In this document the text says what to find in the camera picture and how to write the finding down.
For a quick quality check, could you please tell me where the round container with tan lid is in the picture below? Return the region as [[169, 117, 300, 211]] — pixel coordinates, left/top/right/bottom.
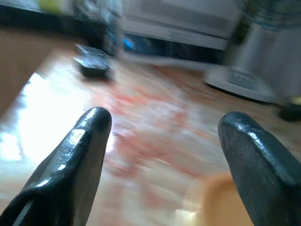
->
[[203, 173, 253, 226]]

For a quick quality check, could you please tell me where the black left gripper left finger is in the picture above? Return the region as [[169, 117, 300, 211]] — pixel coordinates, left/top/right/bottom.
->
[[0, 106, 112, 226]]

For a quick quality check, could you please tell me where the white appliance housing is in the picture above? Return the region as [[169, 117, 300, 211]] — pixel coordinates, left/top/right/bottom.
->
[[121, 0, 243, 51]]

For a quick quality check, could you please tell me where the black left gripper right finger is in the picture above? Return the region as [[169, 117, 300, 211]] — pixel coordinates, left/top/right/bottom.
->
[[217, 111, 301, 226]]

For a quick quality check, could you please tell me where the black remote control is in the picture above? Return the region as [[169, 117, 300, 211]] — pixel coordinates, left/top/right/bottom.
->
[[72, 44, 111, 79]]

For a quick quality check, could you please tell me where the black furniture top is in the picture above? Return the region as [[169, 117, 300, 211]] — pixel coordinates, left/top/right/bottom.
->
[[0, 4, 106, 45]]

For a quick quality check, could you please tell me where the white pedestal fan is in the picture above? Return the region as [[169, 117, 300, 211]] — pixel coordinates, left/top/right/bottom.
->
[[204, 0, 301, 104]]

